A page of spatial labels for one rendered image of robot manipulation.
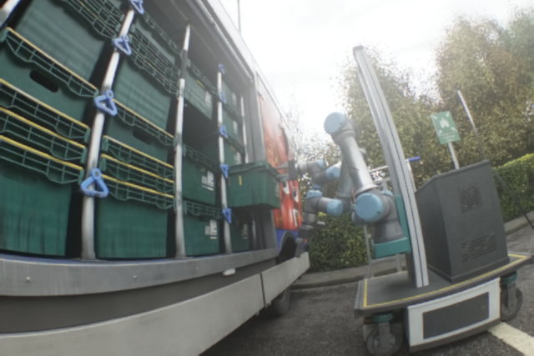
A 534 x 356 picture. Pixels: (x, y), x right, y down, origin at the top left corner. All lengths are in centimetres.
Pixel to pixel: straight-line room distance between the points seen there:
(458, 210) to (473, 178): 17
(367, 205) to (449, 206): 44
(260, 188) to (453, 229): 107
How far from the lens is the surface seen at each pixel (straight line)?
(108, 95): 87
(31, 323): 57
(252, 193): 148
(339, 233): 402
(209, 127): 177
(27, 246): 71
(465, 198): 129
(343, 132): 114
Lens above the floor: 68
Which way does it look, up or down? 20 degrees up
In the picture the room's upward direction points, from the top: 7 degrees counter-clockwise
